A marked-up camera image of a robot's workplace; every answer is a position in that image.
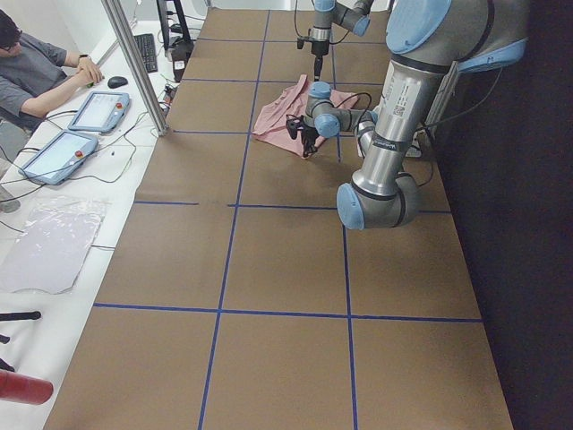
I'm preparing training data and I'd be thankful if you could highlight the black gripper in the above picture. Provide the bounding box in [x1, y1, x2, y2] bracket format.
[296, 36, 330, 81]
[286, 114, 319, 159]

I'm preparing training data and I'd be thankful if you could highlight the pink Snoopy t-shirt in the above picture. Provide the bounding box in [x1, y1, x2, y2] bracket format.
[251, 73, 362, 160]

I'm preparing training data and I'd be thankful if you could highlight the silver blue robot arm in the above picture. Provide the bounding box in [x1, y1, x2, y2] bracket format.
[294, 0, 373, 82]
[286, 0, 530, 230]

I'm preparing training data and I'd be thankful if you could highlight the black rectangular box device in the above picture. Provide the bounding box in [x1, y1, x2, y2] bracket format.
[171, 39, 194, 82]

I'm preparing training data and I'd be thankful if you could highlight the black keyboard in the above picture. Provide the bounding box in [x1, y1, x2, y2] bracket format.
[133, 33, 158, 73]

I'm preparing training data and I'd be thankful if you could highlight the black computer mouse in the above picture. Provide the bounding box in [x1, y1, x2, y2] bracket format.
[107, 76, 128, 89]

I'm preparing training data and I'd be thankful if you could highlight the upper blue teach pendant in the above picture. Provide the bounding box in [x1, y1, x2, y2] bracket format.
[68, 91, 131, 133]

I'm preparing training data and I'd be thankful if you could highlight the blue teach pendant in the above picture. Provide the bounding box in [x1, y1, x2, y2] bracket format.
[68, 91, 131, 133]
[19, 131, 98, 185]

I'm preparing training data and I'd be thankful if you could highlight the lower blue teach pendant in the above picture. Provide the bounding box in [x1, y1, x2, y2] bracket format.
[19, 131, 98, 185]

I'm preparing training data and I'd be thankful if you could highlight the clear plastic bag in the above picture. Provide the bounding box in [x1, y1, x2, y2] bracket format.
[1, 196, 108, 295]

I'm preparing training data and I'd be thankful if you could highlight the seated person grey shirt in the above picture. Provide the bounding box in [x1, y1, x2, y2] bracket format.
[1, 13, 104, 133]

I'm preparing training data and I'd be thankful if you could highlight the red cylinder bottle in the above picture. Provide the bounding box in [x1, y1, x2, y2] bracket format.
[1, 370, 54, 405]

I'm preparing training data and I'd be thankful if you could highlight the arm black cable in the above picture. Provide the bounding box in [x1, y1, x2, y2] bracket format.
[335, 91, 373, 117]
[291, 0, 314, 40]

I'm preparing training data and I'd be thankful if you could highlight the aluminium frame post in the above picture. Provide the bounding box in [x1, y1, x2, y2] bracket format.
[101, 0, 168, 136]

